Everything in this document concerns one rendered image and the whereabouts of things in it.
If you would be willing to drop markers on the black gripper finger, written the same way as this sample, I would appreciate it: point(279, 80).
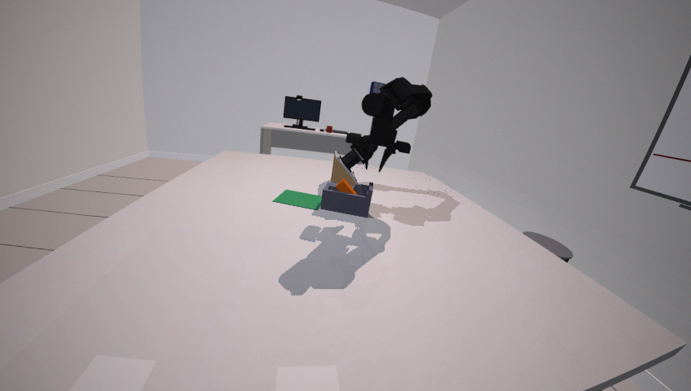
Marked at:
point(366, 153)
point(385, 156)

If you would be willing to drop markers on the orange l-shaped part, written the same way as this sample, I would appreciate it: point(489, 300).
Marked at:
point(344, 186)

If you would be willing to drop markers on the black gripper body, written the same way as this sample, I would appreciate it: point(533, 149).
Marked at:
point(364, 142)

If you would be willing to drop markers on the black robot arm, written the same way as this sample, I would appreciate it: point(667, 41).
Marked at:
point(412, 100)

